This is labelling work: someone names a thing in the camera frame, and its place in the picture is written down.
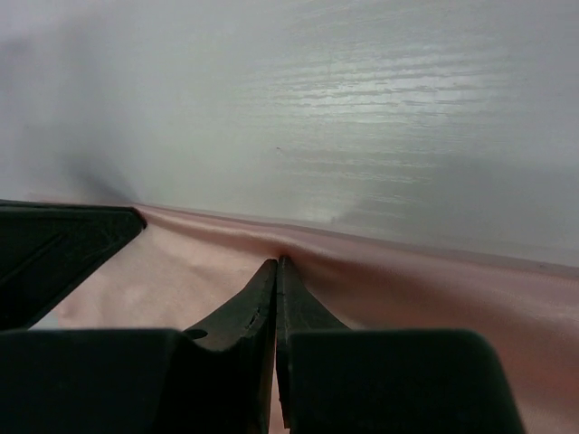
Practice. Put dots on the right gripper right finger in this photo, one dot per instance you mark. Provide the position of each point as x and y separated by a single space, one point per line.
333 379

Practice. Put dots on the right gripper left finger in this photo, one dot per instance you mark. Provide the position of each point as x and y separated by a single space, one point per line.
214 377

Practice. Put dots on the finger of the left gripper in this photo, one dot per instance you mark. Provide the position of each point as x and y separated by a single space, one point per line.
49 249

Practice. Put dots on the pink satin napkin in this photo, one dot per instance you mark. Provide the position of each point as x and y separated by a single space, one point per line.
184 265

